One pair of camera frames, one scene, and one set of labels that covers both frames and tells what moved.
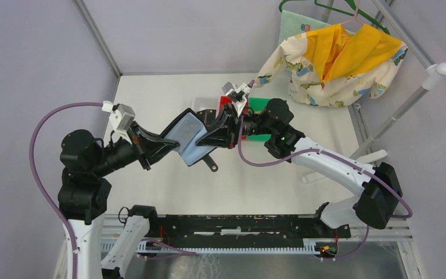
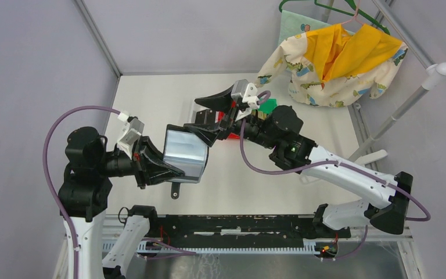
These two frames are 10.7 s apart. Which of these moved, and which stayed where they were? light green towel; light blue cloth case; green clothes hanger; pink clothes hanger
Moved: light blue cloth case
Stayed: pink clothes hanger; green clothes hanger; light green towel
